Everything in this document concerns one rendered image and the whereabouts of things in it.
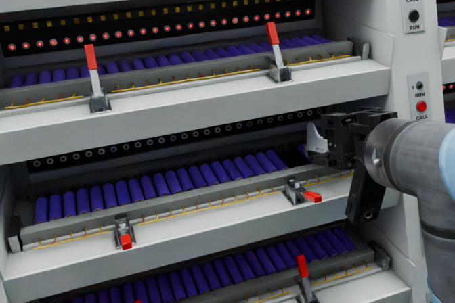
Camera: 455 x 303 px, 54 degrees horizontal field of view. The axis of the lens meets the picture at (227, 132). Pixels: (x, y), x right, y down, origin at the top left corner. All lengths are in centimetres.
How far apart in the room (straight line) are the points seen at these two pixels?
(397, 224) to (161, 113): 45
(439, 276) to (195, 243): 32
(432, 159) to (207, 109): 30
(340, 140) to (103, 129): 33
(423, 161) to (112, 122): 38
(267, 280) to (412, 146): 39
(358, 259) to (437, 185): 40
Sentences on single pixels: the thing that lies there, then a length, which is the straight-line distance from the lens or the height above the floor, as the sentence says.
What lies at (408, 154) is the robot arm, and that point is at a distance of 53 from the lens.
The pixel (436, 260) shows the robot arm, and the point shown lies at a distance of 54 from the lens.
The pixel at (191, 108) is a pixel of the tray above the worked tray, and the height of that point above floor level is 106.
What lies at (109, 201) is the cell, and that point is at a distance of 72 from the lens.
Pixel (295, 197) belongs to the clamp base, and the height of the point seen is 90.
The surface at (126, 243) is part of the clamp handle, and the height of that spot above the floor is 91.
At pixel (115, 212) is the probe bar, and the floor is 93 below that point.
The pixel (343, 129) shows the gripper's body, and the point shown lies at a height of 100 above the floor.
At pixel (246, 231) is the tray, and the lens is 69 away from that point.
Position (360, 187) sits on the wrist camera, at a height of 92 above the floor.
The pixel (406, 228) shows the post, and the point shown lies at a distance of 82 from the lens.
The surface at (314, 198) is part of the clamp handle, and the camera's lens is 65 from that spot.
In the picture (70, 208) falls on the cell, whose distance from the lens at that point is 73.
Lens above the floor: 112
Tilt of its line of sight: 8 degrees down
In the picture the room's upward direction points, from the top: 8 degrees counter-clockwise
